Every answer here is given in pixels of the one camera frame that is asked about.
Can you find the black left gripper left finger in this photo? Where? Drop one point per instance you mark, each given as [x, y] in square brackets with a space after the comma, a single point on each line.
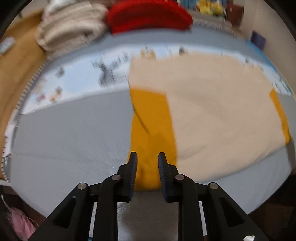
[127, 173]

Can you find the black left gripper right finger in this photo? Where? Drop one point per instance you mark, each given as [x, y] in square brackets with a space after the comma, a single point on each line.
[167, 173]

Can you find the beige and mustard jacket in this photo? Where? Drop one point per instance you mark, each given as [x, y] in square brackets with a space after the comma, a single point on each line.
[211, 115]

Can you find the grey deer print bedsheet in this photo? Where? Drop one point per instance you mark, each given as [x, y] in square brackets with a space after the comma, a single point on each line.
[86, 136]

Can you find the pink cloth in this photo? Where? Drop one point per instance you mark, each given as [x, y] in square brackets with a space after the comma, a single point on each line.
[21, 224]

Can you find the red knitted blanket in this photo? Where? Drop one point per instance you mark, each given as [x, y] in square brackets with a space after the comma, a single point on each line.
[126, 16]

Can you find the purple box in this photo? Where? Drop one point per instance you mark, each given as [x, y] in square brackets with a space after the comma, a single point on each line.
[258, 40]

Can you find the folded beige blanket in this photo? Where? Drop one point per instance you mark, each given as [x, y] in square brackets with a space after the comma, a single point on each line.
[69, 25]

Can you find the yellow plush toys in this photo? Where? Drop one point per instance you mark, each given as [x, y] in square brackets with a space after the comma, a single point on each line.
[208, 7]

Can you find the dark red bag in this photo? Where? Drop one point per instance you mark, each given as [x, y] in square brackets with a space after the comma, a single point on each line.
[234, 14]

